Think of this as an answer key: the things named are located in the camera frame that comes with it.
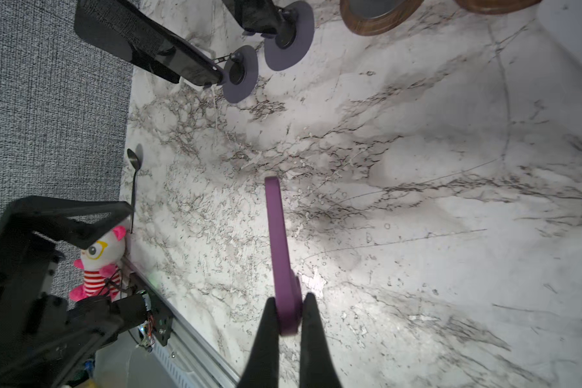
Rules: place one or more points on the aluminium front rail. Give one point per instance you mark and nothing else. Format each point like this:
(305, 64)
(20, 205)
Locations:
(188, 359)

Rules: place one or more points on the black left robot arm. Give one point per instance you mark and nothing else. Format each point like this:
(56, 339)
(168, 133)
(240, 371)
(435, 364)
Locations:
(43, 342)

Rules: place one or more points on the black phone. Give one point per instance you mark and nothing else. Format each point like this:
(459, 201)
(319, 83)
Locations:
(256, 16)
(119, 28)

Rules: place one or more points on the black spoon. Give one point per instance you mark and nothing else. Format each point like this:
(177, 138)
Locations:
(137, 165)

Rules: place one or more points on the purple round stand left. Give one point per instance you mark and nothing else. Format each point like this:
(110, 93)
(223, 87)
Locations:
(240, 73)

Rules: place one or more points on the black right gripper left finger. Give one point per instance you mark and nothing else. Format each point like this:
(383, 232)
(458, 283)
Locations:
(262, 369)

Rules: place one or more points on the phone with purple case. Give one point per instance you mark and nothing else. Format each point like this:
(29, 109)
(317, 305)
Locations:
(288, 294)

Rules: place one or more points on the pink white plush toy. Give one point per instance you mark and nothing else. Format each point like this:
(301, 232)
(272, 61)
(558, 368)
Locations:
(100, 265)

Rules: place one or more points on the wooden round stand right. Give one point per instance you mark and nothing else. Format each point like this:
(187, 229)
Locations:
(495, 7)

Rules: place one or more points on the wooden round stand left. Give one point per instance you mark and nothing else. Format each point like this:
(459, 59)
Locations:
(368, 18)

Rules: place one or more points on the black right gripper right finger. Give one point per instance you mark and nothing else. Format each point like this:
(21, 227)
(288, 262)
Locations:
(316, 367)

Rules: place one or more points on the wooden round stand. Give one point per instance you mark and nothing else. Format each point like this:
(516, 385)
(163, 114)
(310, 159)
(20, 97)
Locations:
(495, 7)
(368, 18)

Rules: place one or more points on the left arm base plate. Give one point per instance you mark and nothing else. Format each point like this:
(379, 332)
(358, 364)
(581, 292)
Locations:
(157, 327)

